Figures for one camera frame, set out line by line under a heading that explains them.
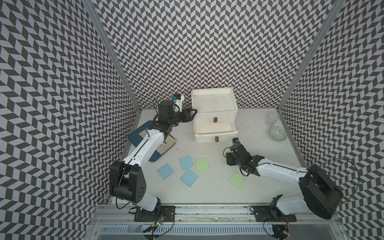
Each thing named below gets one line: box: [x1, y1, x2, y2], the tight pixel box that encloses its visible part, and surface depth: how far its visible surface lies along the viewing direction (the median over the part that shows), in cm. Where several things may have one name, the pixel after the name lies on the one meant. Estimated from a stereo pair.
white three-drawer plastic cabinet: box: [191, 87, 239, 138], surface depth 90 cm
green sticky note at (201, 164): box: [195, 157, 210, 172], surface depth 91 cm
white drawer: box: [193, 122, 239, 143], surface depth 90 cm
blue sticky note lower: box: [180, 169, 199, 188], surface depth 86 cm
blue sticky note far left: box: [156, 162, 175, 181], surface depth 89 cm
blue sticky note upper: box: [179, 154, 195, 170], surface depth 93 cm
